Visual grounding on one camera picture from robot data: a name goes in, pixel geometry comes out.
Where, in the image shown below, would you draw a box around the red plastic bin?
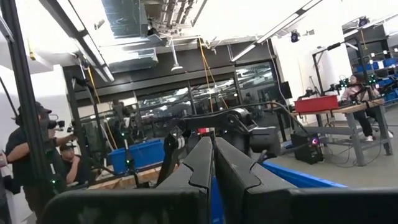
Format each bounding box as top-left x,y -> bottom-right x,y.
294,95 -> 340,113

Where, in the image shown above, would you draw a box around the black frame post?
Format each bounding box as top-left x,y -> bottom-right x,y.
0,0 -> 58,203
63,65 -> 97,185

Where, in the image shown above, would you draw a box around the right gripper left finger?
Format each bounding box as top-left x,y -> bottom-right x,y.
156,136 -> 215,224

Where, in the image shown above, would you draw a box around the white ceiling light strip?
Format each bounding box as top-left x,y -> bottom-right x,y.
40,0 -> 116,83
229,0 -> 324,63

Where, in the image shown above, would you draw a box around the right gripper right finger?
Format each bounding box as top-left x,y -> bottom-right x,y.
216,136 -> 299,224

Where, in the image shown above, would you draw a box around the person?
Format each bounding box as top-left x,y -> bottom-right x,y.
58,141 -> 91,186
340,73 -> 394,142
4,101 -> 77,218

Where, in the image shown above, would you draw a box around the wooden workbench grey legs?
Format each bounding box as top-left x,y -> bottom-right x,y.
290,98 -> 393,167

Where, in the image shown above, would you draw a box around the black wall monitor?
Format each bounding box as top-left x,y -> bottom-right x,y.
279,81 -> 293,100

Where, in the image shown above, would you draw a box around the black rack blue bins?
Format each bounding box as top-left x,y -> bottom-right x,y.
341,17 -> 398,108

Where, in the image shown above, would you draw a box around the black handheld camera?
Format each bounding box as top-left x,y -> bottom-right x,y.
46,114 -> 67,131

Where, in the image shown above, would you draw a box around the yellow hanging cable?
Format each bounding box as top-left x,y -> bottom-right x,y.
198,37 -> 229,113

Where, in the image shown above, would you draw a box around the blue plastic bin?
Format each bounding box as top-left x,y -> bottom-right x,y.
210,161 -> 348,224
108,138 -> 165,175

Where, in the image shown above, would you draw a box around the grey ceiling duct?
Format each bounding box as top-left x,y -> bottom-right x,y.
101,0 -> 163,74

